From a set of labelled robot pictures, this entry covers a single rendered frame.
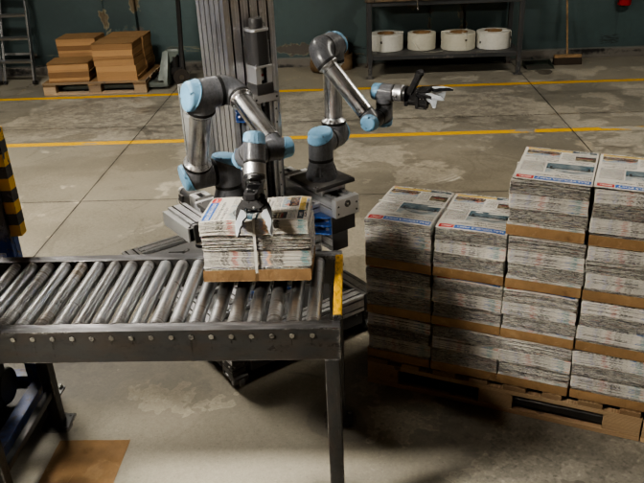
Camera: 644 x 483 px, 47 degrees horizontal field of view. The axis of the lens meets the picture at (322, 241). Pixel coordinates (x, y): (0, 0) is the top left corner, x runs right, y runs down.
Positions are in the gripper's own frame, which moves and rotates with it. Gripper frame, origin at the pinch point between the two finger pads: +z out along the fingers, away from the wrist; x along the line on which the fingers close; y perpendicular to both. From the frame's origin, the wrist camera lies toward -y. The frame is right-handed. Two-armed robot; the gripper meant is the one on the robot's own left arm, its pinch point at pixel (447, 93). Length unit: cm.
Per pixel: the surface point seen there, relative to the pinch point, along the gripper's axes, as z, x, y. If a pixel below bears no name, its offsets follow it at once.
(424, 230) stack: 9, 53, 36
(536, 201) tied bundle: 50, 46, 19
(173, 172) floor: -277, -118, 141
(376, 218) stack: -12, 54, 34
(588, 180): 67, 38, 12
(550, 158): 49, 20, 14
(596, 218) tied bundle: 72, 45, 23
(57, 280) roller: -100, 143, 25
